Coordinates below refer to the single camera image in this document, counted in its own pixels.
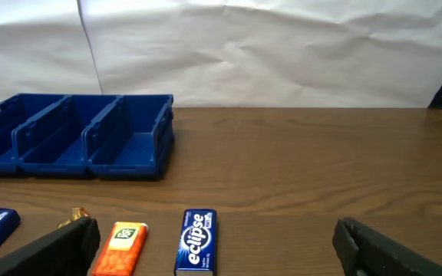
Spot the orange candy box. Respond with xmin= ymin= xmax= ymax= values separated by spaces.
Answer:
xmin=91 ymin=221 xmax=149 ymax=276

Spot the blue tray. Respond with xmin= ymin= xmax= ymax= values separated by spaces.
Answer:
xmin=0 ymin=93 xmax=175 ymax=180

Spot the gold wrapped candy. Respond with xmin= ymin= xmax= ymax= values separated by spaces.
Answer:
xmin=56 ymin=206 xmax=91 ymax=230

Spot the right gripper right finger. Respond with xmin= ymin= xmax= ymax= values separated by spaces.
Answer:
xmin=331 ymin=216 xmax=442 ymax=276

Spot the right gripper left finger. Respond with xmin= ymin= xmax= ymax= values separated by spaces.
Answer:
xmin=0 ymin=216 xmax=101 ymax=276

